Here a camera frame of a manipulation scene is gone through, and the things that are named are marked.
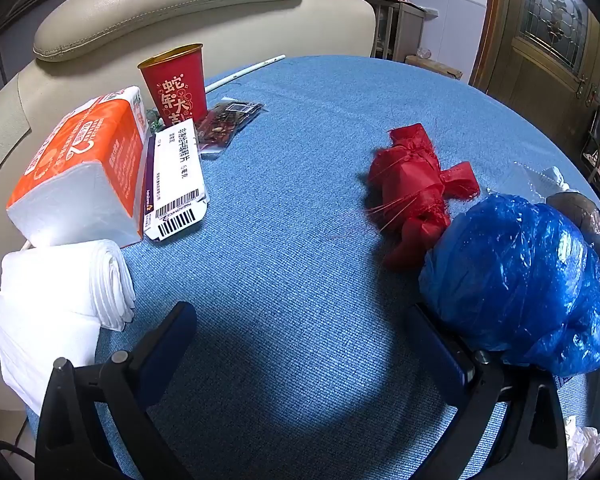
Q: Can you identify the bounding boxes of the blue tablecloth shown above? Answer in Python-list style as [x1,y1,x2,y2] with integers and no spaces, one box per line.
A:
[25,55,600,480]

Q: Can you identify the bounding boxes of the white medicine box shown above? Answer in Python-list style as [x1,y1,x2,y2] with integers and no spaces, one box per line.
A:
[141,119,211,243]

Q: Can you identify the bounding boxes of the beige leather sofa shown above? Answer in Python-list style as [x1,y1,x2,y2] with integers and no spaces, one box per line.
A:
[0,0,378,426]

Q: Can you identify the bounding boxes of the clear plastic box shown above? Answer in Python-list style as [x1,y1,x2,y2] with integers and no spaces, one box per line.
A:
[490,161,576,206]

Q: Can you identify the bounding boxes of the blue plastic bag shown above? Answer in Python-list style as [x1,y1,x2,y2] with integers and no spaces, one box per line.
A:
[419,194,600,377]

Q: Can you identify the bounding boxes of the wooden slatted crib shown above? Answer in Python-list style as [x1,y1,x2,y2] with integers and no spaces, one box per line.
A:
[345,0,441,63]

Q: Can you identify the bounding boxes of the orange tissue pack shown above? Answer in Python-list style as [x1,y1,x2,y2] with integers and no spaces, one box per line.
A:
[6,86,153,250]

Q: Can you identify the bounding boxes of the white stick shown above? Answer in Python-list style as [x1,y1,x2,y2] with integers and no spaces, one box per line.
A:
[204,54,287,93]

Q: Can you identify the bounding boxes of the white folded tissues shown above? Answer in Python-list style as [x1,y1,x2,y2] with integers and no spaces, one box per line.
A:
[0,239,137,416]

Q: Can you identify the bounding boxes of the black cable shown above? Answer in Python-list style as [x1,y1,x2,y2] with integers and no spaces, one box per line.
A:
[0,412,37,463]

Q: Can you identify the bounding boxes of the white crumpled tissue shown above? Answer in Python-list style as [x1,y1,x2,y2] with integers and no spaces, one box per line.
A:
[562,415,600,480]

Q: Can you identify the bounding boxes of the wooden glazed door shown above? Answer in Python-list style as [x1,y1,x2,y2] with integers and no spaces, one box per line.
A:
[469,0,600,111]

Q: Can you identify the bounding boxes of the red cloth bundle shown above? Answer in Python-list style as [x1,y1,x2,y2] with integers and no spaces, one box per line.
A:
[365,122,482,271]

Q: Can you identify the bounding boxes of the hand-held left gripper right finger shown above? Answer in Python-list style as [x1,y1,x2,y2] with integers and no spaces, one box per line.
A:
[405,302,571,480]

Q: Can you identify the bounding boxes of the dark snack packet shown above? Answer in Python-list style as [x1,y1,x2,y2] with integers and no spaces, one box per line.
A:
[196,100,265,161]

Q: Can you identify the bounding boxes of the brown cardboard box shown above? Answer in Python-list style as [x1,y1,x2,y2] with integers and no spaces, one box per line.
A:
[405,55,463,81]

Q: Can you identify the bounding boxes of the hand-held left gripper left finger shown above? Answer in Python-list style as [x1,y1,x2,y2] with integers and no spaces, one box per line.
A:
[34,301,198,480]

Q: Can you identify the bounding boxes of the red paper cup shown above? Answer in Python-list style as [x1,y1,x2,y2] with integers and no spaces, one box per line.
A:
[137,43,208,128]

